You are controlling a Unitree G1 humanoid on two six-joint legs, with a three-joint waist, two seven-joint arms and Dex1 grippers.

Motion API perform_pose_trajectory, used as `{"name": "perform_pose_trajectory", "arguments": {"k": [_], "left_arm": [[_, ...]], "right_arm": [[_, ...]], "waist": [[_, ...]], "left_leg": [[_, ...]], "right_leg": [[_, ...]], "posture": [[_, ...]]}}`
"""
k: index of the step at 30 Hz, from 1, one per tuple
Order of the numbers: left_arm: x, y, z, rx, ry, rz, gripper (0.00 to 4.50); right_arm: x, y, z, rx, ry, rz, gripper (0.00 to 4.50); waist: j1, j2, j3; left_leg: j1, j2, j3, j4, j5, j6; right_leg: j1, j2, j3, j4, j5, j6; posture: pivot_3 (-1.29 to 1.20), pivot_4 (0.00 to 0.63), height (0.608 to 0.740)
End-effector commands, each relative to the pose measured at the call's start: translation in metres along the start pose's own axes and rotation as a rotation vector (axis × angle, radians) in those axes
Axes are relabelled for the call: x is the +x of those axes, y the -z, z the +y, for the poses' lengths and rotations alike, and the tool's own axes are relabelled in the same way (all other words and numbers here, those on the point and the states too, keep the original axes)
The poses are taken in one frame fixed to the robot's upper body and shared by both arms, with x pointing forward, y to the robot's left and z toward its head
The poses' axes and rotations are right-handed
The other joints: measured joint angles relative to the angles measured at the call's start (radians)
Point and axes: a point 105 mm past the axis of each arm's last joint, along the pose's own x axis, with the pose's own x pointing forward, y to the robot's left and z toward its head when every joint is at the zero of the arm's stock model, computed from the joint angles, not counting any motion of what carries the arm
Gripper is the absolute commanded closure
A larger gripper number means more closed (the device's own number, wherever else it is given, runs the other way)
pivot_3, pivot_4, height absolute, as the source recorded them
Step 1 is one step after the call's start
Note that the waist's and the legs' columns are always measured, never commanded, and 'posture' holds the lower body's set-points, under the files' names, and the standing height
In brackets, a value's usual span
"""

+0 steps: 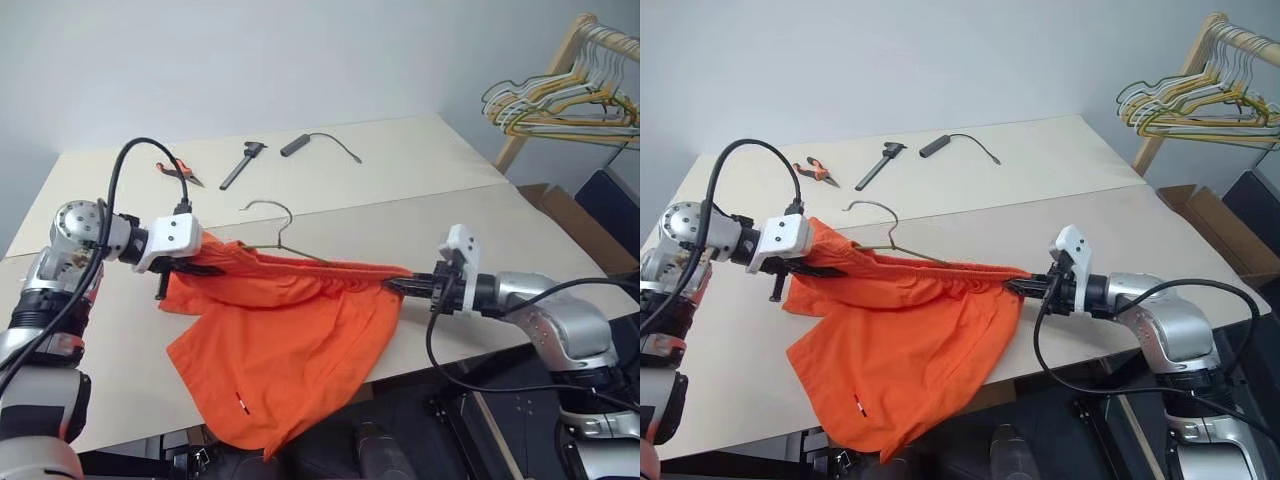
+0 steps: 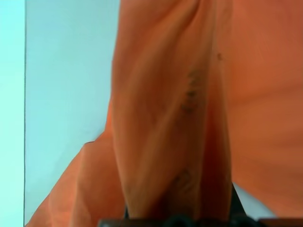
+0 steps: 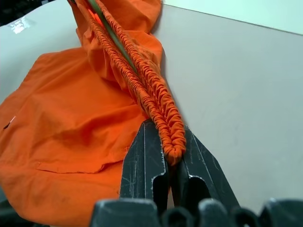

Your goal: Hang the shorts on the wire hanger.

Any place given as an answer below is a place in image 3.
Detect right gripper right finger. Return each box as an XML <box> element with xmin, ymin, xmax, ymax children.
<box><xmin>171</xmin><ymin>124</ymin><xmax>240</xmax><ymax>209</ymax></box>

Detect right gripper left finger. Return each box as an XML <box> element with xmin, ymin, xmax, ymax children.
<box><xmin>119</xmin><ymin>120</ymin><xmax>170</xmax><ymax>210</ymax></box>

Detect orange shorts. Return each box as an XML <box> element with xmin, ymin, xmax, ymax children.
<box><xmin>0</xmin><ymin>0</ymin><xmax>187</xmax><ymax>227</ymax></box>

